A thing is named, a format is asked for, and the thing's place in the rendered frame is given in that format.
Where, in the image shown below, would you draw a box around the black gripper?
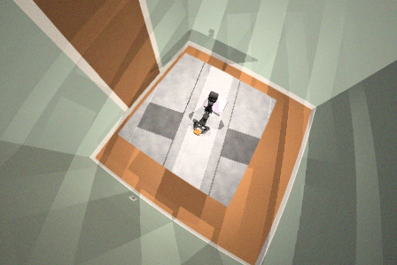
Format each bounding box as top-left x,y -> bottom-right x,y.
193,117 -> 210,134

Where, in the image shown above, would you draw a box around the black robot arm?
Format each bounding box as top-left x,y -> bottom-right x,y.
198,91 -> 219,126

